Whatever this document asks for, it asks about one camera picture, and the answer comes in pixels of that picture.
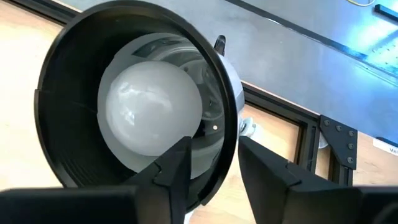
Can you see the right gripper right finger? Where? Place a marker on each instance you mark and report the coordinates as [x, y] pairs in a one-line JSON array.
[[295, 199]]

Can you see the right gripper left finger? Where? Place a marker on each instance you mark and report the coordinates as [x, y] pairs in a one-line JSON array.
[[155, 199]]

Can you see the white label sticker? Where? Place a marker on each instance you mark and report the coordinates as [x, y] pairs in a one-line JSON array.
[[387, 148]]

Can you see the black floor bar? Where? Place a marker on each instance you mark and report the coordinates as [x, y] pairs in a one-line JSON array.
[[387, 12]]

